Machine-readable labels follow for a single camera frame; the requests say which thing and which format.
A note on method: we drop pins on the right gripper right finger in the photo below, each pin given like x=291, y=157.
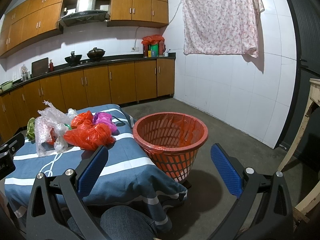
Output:
x=274, y=216

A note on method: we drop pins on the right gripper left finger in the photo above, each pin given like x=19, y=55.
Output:
x=45, y=219

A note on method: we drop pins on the clear bubble wrap sheet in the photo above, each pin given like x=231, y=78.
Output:
x=44, y=130

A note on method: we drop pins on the large orange plastic bag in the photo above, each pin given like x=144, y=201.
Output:
x=89, y=137

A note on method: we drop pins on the red plastic trash basket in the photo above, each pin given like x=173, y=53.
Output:
x=171, y=140

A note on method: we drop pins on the wooden lower kitchen cabinets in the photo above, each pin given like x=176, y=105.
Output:
x=118, y=83

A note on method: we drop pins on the wooden kitchen cabinets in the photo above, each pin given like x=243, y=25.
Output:
x=118, y=83
x=35, y=20

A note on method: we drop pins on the wooden upper kitchen cabinets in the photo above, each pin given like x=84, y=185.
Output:
x=35, y=20

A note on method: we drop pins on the cream wooden table leg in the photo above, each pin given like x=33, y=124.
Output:
x=300, y=165

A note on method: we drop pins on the green paw print bag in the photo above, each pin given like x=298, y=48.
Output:
x=30, y=134

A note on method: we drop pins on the clear plastic bag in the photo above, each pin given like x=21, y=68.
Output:
x=60, y=129

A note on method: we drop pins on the small green plastic scrap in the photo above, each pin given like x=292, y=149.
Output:
x=67, y=126

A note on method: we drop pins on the blue jeans knee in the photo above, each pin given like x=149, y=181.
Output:
x=124, y=222

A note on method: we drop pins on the green basin on counter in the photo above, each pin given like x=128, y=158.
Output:
x=6, y=85

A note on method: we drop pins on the small orange plastic bag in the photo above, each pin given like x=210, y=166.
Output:
x=82, y=118

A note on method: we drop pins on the clear jar on counter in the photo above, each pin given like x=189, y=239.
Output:
x=25, y=74

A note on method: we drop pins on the blue white striped tablecloth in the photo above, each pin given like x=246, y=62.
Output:
x=122, y=175

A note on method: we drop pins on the magenta plastic bag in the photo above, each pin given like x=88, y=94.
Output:
x=105, y=118

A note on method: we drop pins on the dark cutting board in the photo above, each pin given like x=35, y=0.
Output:
x=40, y=67

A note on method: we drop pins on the red bottle on counter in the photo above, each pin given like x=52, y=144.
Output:
x=51, y=66

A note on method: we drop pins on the black lidded pot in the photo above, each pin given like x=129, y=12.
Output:
x=96, y=54

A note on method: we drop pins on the steel range hood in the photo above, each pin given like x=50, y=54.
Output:
x=75, y=12

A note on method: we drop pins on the white cup on counter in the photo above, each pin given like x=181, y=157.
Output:
x=166, y=53

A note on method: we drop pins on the red bag with containers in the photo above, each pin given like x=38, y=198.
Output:
x=153, y=46

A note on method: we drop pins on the pink floral hanging cloth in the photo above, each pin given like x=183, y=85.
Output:
x=221, y=27

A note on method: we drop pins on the black wok with handle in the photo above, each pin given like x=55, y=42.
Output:
x=73, y=59

